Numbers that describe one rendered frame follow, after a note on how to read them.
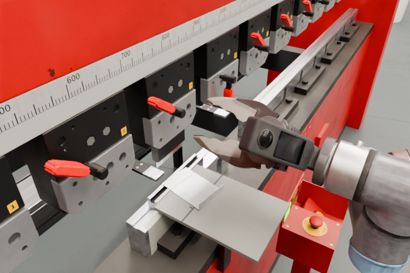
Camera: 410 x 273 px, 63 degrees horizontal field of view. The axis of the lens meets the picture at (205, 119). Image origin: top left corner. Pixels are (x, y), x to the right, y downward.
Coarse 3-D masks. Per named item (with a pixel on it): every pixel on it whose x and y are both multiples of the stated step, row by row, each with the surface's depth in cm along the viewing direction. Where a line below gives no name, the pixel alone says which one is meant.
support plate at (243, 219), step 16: (208, 176) 87; (224, 176) 87; (224, 192) 82; (240, 192) 82; (256, 192) 82; (160, 208) 78; (176, 208) 78; (208, 208) 78; (224, 208) 78; (240, 208) 78; (256, 208) 78; (272, 208) 78; (288, 208) 78; (192, 224) 74; (208, 224) 74; (224, 224) 74; (240, 224) 74; (256, 224) 74; (272, 224) 74; (224, 240) 70; (240, 240) 70; (256, 240) 70; (256, 256) 67
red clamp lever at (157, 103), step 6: (150, 96) 57; (150, 102) 57; (156, 102) 56; (162, 102) 58; (168, 102) 60; (162, 108) 58; (168, 108) 60; (174, 108) 61; (180, 108) 64; (174, 114) 64; (180, 114) 63
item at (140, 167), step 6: (138, 162) 91; (132, 168) 89; (138, 168) 89; (144, 168) 89; (150, 168) 89; (156, 168) 89; (144, 174) 87; (150, 174) 87; (156, 174) 87; (162, 174) 87; (156, 180) 85
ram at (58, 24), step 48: (0, 0) 35; (48, 0) 39; (96, 0) 45; (144, 0) 52; (192, 0) 63; (0, 48) 36; (48, 48) 41; (96, 48) 47; (192, 48) 68; (0, 96) 38; (96, 96) 50; (0, 144) 39
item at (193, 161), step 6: (192, 156) 94; (186, 162) 91; (192, 162) 93; (198, 162) 92; (180, 168) 89; (192, 168) 90; (162, 186) 84; (156, 192) 82; (162, 192) 83; (150, 198) 80; (156, 198) 82; (150, 204) 81; (156, 204) 80
